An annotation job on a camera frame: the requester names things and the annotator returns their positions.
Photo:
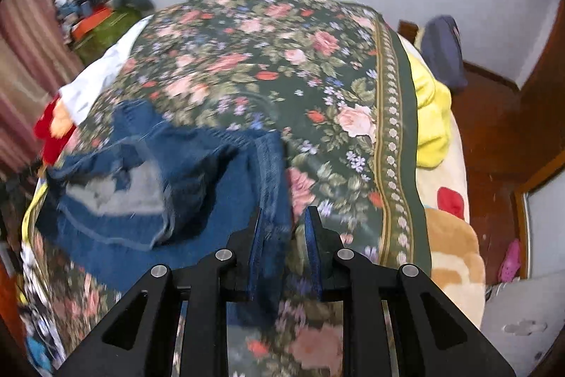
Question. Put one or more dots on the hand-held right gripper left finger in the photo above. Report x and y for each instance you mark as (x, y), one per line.
(255, 253)

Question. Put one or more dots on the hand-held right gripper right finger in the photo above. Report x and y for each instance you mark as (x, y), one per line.
(315, 253)

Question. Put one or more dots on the blue denim jacket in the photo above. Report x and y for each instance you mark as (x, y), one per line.
(212, 182)

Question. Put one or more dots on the cream cartoon blanket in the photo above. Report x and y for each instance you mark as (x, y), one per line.
(450, 244)

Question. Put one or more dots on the green floral blanket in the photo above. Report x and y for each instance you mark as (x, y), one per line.
(265, 72)

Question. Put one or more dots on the yellow fleece blanket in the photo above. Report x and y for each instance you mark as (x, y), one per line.
(430, 112)

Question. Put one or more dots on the pink slipper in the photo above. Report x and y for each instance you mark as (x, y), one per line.
(511, 262)

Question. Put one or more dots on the white plastic stool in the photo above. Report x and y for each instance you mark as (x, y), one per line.
(521, 328)

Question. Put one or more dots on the pile of printed papers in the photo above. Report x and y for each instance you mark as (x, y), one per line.
(39, 315)

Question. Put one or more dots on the white shirt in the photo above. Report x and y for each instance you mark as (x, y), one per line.
(95, 76)

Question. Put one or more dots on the grey blue backpack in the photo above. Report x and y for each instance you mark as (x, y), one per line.
(443, 50)

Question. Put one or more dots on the red plush toy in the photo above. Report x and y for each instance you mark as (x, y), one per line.
(48, 125)

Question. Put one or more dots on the orange box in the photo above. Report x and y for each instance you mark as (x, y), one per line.
(90, 21)

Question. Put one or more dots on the striped pink curtain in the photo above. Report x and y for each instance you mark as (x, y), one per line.
(26, 63)

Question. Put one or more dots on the wooden bed frame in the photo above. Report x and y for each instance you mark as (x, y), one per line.
(407, 31)

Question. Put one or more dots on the wooden door frame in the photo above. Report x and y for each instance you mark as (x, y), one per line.
(547, 116)

